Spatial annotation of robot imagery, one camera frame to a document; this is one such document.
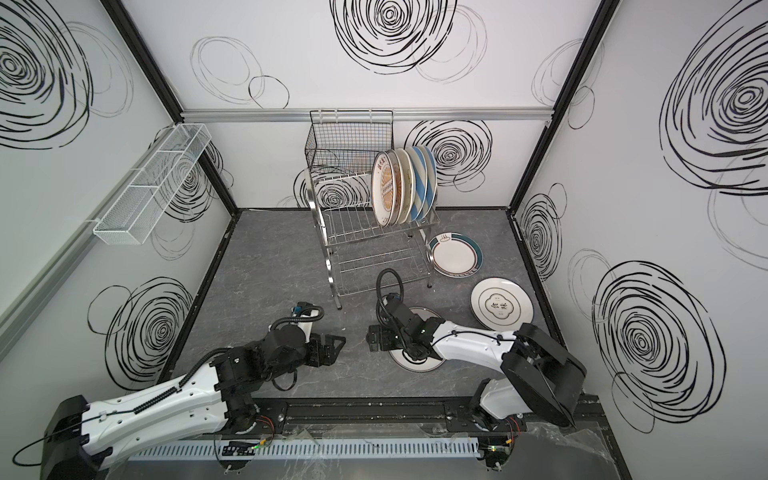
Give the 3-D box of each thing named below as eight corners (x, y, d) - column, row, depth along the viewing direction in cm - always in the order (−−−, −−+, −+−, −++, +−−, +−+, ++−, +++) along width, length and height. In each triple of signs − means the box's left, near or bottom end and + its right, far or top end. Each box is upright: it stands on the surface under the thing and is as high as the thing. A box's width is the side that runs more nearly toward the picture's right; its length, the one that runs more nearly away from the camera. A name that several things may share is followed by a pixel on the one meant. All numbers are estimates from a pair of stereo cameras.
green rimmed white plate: (430, 278, 102) (430, 274, 100) (425, 236, 115) (426, 232, 113) (486, 278, 102) (487, 274, 100) (475, 236, 114) (477, 232, 113)
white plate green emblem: (475, 330, 91) (476, 327, 89) (465, 281, 102) (466, 277, 100) (538, 330, 90) (541, 327, 89) (522, 280, 102) (524, 277, 100)
